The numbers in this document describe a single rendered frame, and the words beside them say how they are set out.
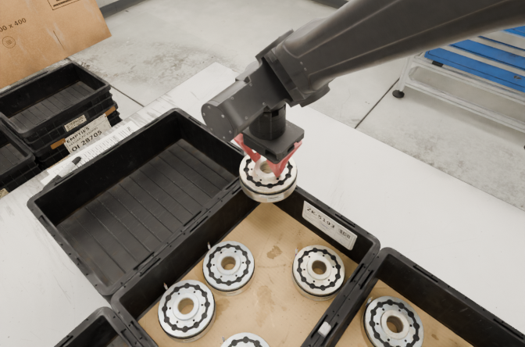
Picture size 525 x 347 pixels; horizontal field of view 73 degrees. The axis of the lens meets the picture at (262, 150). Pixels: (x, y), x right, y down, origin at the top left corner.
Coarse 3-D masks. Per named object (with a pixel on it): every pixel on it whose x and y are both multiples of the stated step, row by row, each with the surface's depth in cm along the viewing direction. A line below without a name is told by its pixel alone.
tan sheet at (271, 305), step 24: (264, 216) 81; (288, 216) 81; (240, 240) 77; (264, 240) 77; (288, 240) 77; (312, 240) 77; (264, 264) 73; (288, 264) 73; (264, 288) 70; (288, 288) 70; (216, 312) 67; (240, 312) 67; (264, 312) 67; (288, 312) 67; (312, 312) 67; (216, 336) 64; (264, 336) 64; (288, 336) 64
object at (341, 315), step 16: (384, 256) 64; (400, 256) 64; (368, 272) 62; (416, 272) 62; (448, 288) 60; (352, 304) 58; (464, 304) 58; (336, 320) 57; (496, 320) 57; (320, 336) 55; (512, 336) 55
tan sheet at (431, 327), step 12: (384, 288) 70; (372, 300) 68; (408, 300) 68; (360, 312) 67; (420, 312) 67; (360, 324) 66; (432, 324) 66; (348, 336) 64; (360, 336) 64; (432, 336) 64; (444, 336) 64; (456, 336) 64
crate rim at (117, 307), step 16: (304, 192) 74; (320, 208) 71; (192, 224) 68; (352, 224) 68; (176, 240) 66; (368, 240) 66; (160, 256) 64; (368, 256) 64; (144, 272) 62; (128, 288) 60; (352, 288) 60; (112, 304) 58; (336, 304) 58; (128, 320) 57; (320, 320) 57; (144, 336) 56
